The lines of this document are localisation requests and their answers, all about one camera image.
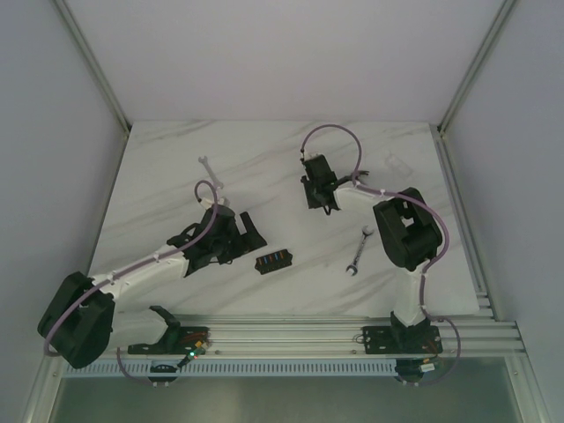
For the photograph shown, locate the black handled claw hammer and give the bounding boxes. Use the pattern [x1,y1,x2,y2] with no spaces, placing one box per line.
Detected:
[351,170,369,182]

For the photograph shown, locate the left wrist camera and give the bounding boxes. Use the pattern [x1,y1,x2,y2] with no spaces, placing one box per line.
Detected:
[199,197,230,209]

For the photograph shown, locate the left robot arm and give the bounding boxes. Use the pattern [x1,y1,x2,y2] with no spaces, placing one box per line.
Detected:
[37,205,267,369]

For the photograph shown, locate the clear plastic fuse box cover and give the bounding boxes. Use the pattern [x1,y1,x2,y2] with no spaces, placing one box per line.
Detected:
[384,152,413,180]

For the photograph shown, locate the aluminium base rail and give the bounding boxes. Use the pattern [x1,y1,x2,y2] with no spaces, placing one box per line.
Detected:
[48,310,525,360]

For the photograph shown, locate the left aluminium frame post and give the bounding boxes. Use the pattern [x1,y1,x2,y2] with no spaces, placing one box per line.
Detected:
[51,0,132,135]

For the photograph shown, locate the slotted cable duct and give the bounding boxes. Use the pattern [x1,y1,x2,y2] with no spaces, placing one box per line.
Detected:
[63,357,397,378]

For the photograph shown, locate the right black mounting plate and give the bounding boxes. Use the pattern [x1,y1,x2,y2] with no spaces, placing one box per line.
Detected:
[361,325,443,355]

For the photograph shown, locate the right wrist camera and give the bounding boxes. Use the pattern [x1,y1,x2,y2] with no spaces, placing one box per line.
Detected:
[301,151,319,161]

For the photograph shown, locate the black fuse box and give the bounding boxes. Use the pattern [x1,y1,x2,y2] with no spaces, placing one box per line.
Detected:
[255,249,293,275]

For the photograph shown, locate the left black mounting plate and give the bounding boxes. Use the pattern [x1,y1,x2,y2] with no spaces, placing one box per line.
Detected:
[127,326,209,355]

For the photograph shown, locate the small silver wrench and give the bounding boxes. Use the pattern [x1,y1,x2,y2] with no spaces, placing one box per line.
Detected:
[198,156,225,189]

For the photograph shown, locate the silver combination wrench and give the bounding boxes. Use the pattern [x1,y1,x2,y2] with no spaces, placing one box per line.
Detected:
[345,226,375,277]

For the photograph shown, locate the aluminium frame post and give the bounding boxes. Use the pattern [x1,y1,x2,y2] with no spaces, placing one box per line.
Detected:
[437,0,519,137]
[51,0,132,135]

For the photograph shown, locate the right aluminium frame post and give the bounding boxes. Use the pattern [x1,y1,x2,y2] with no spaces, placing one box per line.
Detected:
[437,0,519,137]

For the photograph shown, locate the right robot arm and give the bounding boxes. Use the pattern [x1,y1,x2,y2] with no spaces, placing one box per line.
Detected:
[301,154,449,352]

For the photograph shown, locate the black mounting plate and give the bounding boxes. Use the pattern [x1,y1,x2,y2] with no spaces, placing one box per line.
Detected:
[127,326,209,355]
[361,325,443,355]

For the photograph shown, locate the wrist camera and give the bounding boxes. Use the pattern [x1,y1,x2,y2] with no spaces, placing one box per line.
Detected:
[199,197,230,209]
[301,151,319,161]

